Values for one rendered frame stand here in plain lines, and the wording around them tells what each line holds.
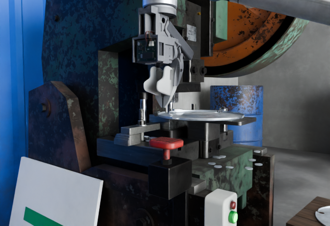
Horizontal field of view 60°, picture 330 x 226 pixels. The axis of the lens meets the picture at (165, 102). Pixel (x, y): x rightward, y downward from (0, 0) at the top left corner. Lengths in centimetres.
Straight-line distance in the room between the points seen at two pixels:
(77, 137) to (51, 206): 26
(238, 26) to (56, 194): 100
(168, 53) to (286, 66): 373
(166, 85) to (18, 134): 141
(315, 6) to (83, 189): 83
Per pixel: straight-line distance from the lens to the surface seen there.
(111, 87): 107
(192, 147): 92
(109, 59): 107
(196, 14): 107
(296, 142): 432
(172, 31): 65
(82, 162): 105
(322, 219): 138
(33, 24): 201
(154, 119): 101
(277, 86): 432
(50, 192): 116
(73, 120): 105
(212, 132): 96
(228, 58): 131
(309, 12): 74
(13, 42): 192
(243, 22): 134
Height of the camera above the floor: 89
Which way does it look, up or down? 3 degrees down
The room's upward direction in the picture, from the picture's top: straight up
